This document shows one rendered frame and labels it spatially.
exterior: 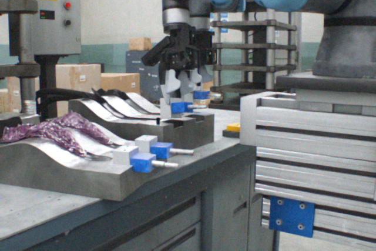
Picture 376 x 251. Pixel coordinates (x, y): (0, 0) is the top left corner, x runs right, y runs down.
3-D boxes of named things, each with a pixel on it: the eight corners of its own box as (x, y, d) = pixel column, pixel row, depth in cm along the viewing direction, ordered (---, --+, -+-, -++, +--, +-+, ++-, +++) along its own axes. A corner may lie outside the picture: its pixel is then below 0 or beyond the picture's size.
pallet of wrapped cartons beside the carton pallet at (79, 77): (107, 130, 542) (105, 64, 528) (69, 142, 471) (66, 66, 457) (45, 124, 594) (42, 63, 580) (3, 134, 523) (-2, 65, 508)
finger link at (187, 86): (195, 104, 107) (189, 70, 105) (177, 106, 110) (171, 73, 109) (201, 102, 109) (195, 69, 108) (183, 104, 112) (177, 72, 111)
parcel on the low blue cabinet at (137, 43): (152, 50, 854) (152, 37, 849) (143, 50, 825) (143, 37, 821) (137, 50, 874) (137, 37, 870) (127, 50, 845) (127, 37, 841)
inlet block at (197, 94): (224, 103, 135) (224, 87, 134) (217, 105, 130) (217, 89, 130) (191, 100, 142) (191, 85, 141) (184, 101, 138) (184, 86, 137)
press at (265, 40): (301, 121, 623) (304, -9, 592) (273, 140, 491) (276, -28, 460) (247, 116, 669) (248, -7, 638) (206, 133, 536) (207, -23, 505)
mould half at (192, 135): (214, 141, 123) (214, 98, 121) (163, 160, 102) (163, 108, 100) (101, 125, 151) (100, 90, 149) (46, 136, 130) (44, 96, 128)
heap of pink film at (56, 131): (117, 141, 97) (117, 110, 96) (79, 159, 80) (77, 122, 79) (33, 134, 105) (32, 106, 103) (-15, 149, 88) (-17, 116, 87)
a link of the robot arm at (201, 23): (183, 17, 132) (196, 19, 138) (183, 31, 132) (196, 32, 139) (202, 16, 128) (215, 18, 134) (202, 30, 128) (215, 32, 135)
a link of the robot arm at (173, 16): (156, 12, 106) (174, 18, 113) (157, 28, 106) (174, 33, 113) (178, 6, 102) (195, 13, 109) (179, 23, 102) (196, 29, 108)
